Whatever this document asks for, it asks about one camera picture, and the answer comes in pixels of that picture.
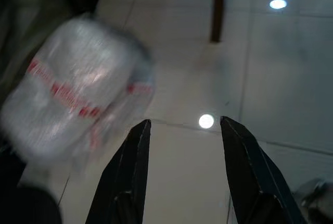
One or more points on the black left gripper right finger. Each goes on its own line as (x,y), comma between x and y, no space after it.
(255,182)

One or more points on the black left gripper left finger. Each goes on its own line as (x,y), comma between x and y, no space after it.
(125,182)

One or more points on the black rounded object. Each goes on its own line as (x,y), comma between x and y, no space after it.
(23,203)

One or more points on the clear plastic bag red print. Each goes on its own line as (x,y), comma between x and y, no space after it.
(75,83)

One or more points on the dark brown wooden leg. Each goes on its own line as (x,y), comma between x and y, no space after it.
(219,7)

